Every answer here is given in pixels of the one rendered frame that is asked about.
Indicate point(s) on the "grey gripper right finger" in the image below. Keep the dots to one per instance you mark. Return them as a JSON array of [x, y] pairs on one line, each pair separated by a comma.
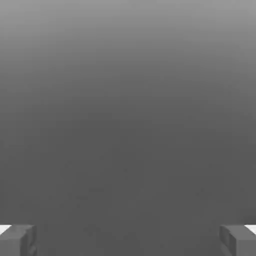
[[240, 242]]

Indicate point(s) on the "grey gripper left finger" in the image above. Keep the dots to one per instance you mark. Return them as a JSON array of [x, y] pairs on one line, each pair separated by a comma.
[[16, 241]]

